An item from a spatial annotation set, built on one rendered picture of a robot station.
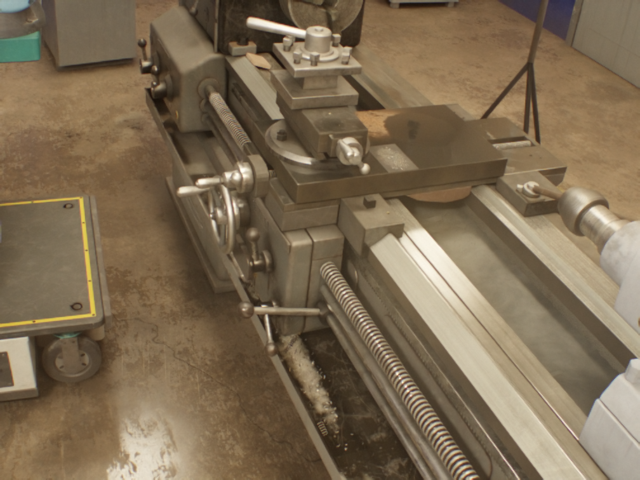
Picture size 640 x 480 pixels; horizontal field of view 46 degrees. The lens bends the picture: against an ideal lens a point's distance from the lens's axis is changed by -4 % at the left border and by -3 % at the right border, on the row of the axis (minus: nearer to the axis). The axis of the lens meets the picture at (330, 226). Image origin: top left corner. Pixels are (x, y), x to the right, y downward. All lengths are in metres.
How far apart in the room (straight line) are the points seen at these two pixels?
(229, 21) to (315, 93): 0.82
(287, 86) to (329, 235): 0.36
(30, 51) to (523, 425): 1.31
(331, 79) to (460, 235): 0.52
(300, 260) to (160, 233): 1.46
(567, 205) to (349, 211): 0.53
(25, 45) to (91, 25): 2.69
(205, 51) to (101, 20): 1.96
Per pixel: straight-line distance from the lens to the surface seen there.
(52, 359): 2.46
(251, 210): 1.98
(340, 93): 1.81
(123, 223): 3.23
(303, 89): 1.81
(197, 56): 2.64
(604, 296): 1.73
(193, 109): 2.68
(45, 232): 2.64
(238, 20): 2.56
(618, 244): 1.35
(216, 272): 2.87
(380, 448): 1.84
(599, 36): 5.78
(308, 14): 2.41
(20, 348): 2.32
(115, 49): 4.62
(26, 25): 1.86
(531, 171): 2.04
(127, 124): 4.01
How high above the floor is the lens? 1.79
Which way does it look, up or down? 33 degrees down
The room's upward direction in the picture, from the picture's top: 7 degrees clockwise
